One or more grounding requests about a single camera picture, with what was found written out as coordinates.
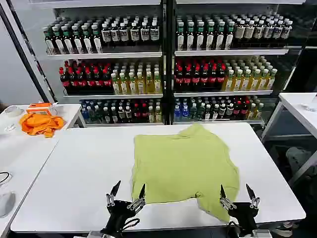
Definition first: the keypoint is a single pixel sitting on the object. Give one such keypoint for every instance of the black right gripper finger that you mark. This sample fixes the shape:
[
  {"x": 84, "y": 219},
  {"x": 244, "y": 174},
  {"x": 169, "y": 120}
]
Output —
[
  {"x": 253, "y": 199},
  {"x": 225, "y": 198}
]

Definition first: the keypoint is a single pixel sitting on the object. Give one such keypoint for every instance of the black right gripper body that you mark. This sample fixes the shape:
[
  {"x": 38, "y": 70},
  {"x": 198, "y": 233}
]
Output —
[{"x": 244, "y": 215}]

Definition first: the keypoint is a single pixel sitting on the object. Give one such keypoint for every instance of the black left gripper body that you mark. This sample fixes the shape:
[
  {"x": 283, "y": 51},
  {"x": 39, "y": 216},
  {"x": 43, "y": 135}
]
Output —
[{"x": 119, "y": 215}]

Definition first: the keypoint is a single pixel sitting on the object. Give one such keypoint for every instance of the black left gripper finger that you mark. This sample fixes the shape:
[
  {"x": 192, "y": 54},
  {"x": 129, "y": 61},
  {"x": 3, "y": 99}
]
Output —
[
  {"x": 112, "y": 196},
  {"x": 140, "y": 197}
]

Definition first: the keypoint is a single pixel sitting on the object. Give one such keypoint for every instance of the light green shirt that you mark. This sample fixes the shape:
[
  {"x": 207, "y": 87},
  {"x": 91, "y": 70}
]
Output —
[{"x": 183, "y": 161}]

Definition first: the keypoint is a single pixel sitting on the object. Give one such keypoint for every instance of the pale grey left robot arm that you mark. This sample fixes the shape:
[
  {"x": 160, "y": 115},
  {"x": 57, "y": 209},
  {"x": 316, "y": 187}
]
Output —
[{"x": 95, "y": 234}]

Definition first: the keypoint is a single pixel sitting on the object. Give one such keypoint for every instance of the beige shoes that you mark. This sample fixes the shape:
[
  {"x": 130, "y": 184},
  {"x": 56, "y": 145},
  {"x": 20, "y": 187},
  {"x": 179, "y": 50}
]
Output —
[{"x": 284, "y": 229}]

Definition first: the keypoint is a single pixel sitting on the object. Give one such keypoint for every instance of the large white table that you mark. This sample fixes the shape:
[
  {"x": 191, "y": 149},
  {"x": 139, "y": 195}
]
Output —
[{"x": 86, "y": 161}]

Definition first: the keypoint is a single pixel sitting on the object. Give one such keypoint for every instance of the grey fabric bundle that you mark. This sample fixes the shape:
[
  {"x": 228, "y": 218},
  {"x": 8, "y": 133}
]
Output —
[{"x": 297, "y": 158}]

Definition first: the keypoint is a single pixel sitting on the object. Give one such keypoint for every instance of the orange cloth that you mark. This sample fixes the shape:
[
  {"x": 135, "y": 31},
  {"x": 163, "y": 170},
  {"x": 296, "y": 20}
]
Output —
[{"x": 39, "y": 124}]

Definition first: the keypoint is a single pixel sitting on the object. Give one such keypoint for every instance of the grey computer mouse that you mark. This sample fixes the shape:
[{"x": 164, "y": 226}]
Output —
[{"x": 7, "y": 204}]

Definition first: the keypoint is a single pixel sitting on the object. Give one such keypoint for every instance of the orange and white box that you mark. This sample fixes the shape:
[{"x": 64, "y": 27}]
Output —
[{"x": 39, "y": 108}]

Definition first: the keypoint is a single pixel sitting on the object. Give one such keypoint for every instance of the small clear plastic piece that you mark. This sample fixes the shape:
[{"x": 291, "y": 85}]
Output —
[{"x": 9, "y": 128}]

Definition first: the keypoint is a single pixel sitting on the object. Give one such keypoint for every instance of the white tape roll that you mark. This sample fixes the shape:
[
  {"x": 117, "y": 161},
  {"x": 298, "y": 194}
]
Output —
[{"x": 11, "y": 111}]

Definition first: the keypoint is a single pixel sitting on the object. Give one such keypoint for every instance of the shelf of bottles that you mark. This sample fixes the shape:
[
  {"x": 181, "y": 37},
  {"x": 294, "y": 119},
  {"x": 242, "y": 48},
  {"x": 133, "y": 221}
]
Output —
[
  {"x": 106, "y": 57},
  {"x": 223, "y": 57}
]

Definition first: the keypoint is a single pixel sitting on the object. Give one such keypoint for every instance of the slanted black pole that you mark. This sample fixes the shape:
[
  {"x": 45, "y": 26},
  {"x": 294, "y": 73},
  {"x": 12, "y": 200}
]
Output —
[{"x": 24, "y": 49}]

